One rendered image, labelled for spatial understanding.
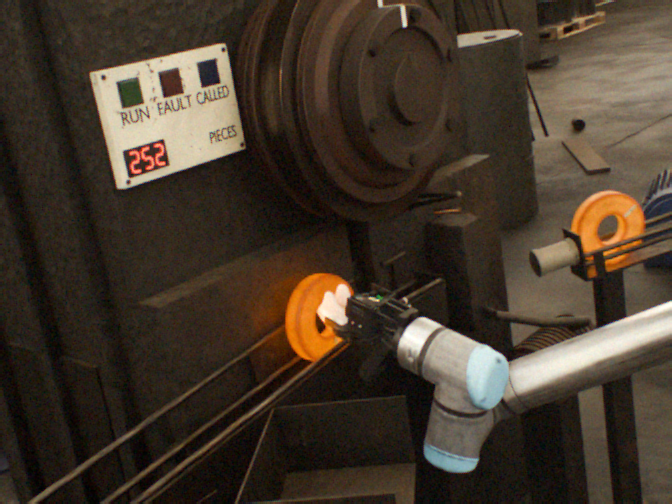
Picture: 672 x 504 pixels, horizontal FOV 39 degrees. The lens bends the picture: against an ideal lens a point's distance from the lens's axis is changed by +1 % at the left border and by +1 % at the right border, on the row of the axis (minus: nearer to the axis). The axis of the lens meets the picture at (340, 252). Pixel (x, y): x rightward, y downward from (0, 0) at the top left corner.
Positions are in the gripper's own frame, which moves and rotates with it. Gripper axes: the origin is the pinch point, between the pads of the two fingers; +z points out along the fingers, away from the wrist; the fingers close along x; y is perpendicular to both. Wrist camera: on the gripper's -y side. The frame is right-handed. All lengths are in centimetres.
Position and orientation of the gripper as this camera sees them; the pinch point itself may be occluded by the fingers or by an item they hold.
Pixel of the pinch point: (321, 307)
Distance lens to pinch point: 170.4
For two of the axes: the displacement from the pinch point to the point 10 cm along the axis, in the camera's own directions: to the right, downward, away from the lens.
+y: 0.4, -8.8, -4.7
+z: -7.5, -3.4, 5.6
